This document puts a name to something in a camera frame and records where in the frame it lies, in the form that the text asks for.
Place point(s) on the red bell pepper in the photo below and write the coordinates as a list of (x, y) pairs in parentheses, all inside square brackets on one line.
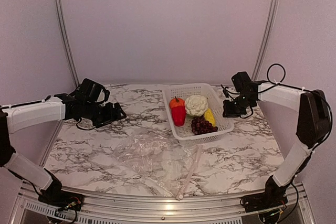
[(178, 115)]

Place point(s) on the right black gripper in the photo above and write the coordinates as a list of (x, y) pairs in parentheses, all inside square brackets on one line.
[(229, 112)]

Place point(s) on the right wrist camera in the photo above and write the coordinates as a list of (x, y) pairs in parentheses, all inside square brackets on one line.
[(228, 93)]

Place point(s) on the purple grape bunch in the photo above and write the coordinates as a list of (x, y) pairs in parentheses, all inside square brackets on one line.
[(201, 126)]

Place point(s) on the front aluminium rail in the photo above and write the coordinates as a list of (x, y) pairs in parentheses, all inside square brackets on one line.
[(113, 208)]

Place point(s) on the white cauliflower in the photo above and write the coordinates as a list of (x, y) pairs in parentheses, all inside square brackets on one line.
[(196, 105)]

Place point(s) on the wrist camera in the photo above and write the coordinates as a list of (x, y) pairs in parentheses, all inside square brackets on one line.
[(98, 94), (228, 93)]

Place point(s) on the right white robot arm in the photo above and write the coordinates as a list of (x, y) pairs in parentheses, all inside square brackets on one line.
[(313, 127)]

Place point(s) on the left aluminium frame post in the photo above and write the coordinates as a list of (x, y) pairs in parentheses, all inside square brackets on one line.
[(65, 41)]

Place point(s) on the orange pumpkin toy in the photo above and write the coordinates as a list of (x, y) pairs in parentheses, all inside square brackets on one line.
[(176, 102)]

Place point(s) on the aluminium frame post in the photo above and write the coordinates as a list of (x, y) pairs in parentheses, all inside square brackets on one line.
[(270, 21), (65, 41)]

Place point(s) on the clear zip top bag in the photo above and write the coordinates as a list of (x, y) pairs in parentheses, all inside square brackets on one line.
[(160, 159)]

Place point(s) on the right aluminium frame post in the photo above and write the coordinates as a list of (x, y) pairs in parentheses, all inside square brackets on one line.
[(270, 21)]

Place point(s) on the white plastic basket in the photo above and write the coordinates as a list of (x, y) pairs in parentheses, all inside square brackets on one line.
[(184, 133)]

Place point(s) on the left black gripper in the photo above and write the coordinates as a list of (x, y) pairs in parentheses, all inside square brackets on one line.
[(110, 117)]

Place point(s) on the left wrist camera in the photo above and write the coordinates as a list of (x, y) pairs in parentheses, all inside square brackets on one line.
[(98, 94)]

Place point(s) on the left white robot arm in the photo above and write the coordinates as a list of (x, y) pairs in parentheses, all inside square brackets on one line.
[(54, 108)]

